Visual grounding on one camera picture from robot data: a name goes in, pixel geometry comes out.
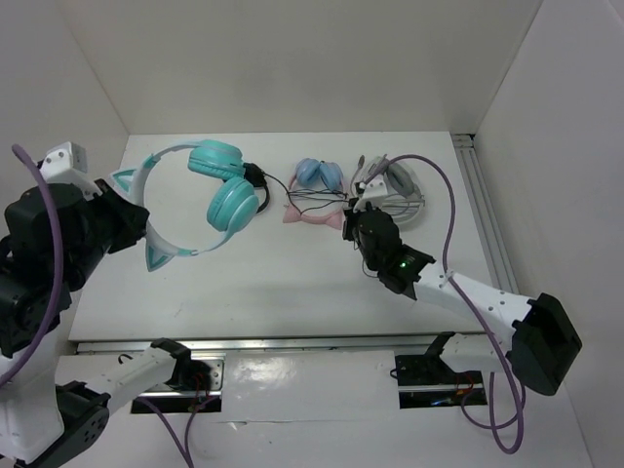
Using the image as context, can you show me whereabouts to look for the pink blue cat-ear headphones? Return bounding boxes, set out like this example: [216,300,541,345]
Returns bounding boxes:
[282,158,347,229]

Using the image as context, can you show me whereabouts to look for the aluminium front rail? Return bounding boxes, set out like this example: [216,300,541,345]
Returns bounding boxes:
[77,333,439,354]

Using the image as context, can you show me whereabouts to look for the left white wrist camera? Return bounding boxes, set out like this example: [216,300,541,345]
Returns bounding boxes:
[39,141,101,200]

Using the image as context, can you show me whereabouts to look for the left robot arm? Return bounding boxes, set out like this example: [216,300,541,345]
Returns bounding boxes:
[1,180,193,467]

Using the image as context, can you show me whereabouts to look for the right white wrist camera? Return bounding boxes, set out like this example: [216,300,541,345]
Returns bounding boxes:
[353,175,389,213]

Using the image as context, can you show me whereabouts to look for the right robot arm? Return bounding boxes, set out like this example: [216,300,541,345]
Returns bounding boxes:
[342,200,582,396]

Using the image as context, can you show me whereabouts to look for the white grey headset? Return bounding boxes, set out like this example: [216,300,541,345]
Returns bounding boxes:
[349,155,426,226]

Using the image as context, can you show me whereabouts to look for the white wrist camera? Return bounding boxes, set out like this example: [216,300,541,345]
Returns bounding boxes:
[39,141,101,200]
[353,175,389,213]

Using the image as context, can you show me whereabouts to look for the black on-ear headphones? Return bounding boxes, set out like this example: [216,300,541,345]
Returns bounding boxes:
[243,163,271,214]

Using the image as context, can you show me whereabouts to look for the aluminium side rail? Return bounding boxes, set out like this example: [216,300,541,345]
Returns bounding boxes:
[450,134,519,293]

